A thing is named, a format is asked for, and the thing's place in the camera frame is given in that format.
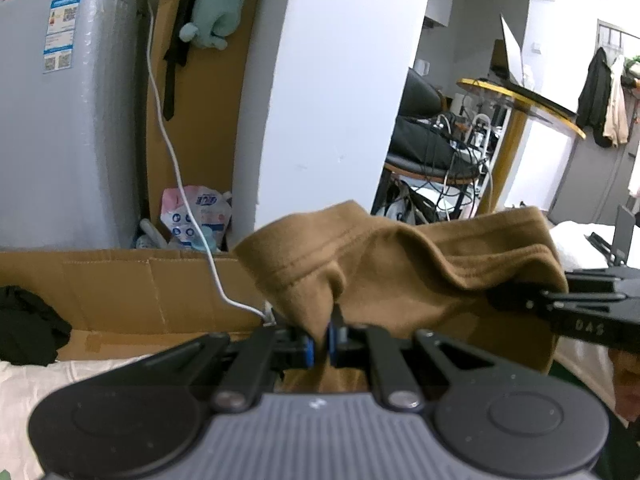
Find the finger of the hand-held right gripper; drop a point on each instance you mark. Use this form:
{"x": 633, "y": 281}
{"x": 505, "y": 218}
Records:
{"x": 525, "y": 302}

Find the black office chair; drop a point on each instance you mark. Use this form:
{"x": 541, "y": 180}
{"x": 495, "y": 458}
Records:
{"x": 425, "y": 135}

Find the black garment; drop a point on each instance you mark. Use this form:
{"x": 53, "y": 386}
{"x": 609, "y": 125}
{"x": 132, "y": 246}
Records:
{"x": 30, "y": 325}

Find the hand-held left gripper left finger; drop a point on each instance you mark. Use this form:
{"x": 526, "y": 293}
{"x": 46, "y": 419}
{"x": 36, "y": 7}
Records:
{"x": 310, "y": 350}

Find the round yellow rimmed table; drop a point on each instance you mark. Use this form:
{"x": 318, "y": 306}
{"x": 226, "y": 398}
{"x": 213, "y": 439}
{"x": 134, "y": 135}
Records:
{"x": 520, "y": 91}

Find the brown printed t-shirt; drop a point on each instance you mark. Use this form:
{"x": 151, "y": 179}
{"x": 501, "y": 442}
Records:
{"x": 400, "y": 270}

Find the tall cardboard sheet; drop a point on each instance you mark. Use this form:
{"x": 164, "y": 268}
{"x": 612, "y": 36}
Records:
{"x": 210, "y": 110}

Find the teal plush toy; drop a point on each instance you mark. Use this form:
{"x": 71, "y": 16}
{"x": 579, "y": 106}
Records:
{"x": 220, "y": 5}

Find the white printed blanket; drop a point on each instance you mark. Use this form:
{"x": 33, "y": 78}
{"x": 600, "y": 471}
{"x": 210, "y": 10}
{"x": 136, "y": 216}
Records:
{"x": 25, "y": 400}

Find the cream hanging garment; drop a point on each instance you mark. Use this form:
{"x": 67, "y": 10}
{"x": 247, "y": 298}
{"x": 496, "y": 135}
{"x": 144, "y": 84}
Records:
{"x": 616, "y": 110}

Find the white charger plug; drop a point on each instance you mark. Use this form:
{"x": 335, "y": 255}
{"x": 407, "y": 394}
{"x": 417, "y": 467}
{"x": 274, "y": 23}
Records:
{"x": 268, "y": 316}

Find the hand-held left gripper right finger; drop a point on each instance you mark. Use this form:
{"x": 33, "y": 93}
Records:
{"x": 331, "y": 347}

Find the black stand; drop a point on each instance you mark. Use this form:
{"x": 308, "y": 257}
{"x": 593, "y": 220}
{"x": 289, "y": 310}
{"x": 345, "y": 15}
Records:
{"x": 625, "y": 232}

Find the grey washing machine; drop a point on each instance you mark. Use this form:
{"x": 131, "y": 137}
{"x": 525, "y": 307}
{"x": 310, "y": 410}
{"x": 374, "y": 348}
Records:
{"x": 75, "y": 135}

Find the pink white detergent pouch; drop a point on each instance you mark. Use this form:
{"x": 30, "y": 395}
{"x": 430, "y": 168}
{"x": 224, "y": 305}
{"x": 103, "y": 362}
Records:
{"x": 192, "y": 215}

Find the person's right hand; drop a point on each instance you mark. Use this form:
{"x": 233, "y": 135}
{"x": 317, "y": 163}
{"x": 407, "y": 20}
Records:
{"x": 627, "y": 385}

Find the low folded cardboard sheet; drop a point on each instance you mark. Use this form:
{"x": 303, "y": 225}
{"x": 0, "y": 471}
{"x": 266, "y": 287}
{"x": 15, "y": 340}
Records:
{"x": 125, "y": 290}

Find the open laptop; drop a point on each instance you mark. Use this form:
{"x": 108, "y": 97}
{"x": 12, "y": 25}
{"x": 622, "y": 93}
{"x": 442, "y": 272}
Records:
{"x": 512, "y": 55}

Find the black hanging jacket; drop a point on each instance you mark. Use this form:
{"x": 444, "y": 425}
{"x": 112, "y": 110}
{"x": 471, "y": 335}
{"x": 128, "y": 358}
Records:
{"x": 595, "y": 100}

